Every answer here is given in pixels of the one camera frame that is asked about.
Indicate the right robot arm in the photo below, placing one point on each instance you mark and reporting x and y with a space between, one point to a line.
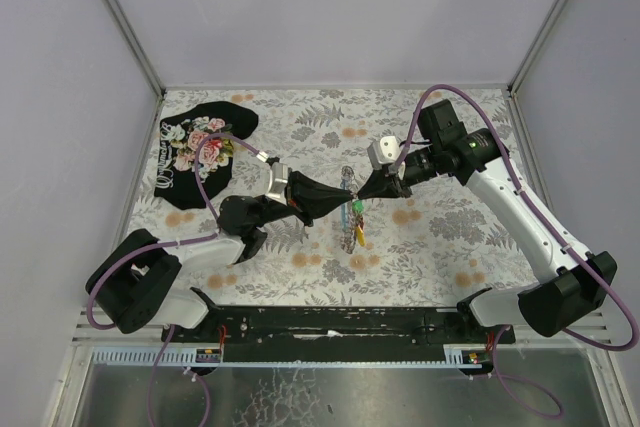
569 278

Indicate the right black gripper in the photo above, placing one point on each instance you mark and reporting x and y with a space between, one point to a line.
392 185

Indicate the white cable duct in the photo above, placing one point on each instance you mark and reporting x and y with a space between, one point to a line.
210 357

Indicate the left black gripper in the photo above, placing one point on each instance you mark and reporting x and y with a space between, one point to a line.
293 198

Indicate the black floral cloth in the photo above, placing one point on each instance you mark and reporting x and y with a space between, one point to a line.
186 150

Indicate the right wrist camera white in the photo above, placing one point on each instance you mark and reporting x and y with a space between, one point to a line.
384 151

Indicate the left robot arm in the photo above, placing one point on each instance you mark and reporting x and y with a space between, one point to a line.
135 285

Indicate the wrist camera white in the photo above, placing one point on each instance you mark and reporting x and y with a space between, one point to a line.
278 178
384 151

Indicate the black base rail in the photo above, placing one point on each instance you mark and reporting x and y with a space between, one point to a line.
335 329

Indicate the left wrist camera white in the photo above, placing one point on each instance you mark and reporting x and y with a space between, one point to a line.
278 178

